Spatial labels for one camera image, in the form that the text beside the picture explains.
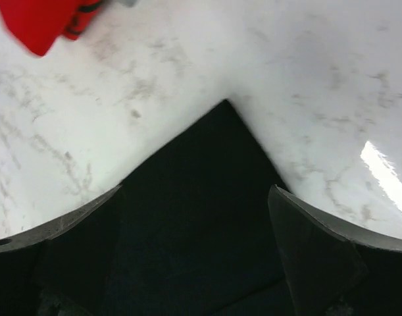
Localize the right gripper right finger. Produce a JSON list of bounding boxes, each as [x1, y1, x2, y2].
[[268, 186, 402, 315]]

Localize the black t shirt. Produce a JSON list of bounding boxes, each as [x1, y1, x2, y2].
[[99, 101, 294, 315]]

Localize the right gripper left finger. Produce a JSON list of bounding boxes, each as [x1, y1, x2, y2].
[[0, 186, 120, 315]]

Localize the folded red t shirt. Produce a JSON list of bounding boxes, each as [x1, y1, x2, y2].
[[0, 0, 105, 57]]

